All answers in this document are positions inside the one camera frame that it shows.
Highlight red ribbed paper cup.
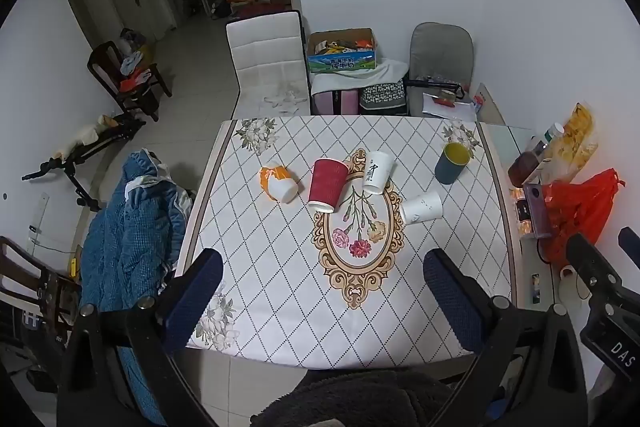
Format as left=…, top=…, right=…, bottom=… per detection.
left=307, top=158, right=350, bottom=214

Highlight orange and white paper cup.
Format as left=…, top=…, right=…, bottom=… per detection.
left=258, top=160, right=301, bottom=202

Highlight white upholstered chair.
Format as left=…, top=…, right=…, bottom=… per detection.
left=226, top=11, right=312, bottom=118

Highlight dark mug with yellow inside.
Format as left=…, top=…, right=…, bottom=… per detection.
left=434, top=142, right=472, bottom=185

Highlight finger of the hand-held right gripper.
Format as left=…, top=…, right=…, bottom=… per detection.
left=618, top=227, right=640, bottom=260
left=565, top=233, right=627, bottom=300

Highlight black tripod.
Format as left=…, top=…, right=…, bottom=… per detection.
left=21, top=114, right=147, bottom=212

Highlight white cup with black print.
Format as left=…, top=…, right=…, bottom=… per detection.
left=362, top=151, right=396, bottom=196

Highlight bottle of brown liquid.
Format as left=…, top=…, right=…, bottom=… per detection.
left=508, top=135, right=550, bottom=188

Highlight cardboard box with blue print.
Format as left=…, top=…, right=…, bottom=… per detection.
left=306, top=27, right=378, bottom=74

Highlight black and white patterned bag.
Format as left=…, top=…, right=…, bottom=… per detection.
left=359, top=81, right=408, bottom=115

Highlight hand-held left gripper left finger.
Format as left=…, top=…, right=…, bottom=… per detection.
left=56, top=248, right=224, bottom=427

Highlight dark wooden chair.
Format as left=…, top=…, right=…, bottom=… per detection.
left=87, top=41, right=173, bottom=122

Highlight grey chair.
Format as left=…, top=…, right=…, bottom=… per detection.
left=404, top=22, right=475, bottom=118

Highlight floral diamond-pattern tablecloth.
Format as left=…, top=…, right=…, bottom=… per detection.
left=176, top=114, right=518, bottom=370

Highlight white cloth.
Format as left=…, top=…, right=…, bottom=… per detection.
left=309, top=57, right=410, bottom=95

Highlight blue quilted jacket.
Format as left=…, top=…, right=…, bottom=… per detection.
left=79, top=148, right=194, bottom=426

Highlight black fleece garment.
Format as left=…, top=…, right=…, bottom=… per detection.
left=250, top=368, right=468, bottom=427

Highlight brown wooden chair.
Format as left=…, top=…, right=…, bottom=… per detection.
left=0, top=235, right=83, bottom=350

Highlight pink suitcase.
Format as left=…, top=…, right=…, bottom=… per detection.
left=311, top=88, right=361, bottom=116

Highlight plain white paper cup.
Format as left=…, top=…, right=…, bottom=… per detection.
left=399, top=191, right=444, bottom=226

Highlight pile of clothes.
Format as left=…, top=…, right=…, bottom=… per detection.
left=118, top=28, right=154, bottom=92

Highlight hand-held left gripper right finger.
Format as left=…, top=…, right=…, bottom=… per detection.
left=422, top=248, right=588, bottom=427

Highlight yellow snack bag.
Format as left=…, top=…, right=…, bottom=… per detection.
left=542, top=103, right=598, bottom=185

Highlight red plastic bag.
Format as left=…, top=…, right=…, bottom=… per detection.
left=542, top=168, right=626, bottom=264

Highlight white papers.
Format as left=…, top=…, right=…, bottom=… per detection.
left=422, top=92, right=478, bottom=121

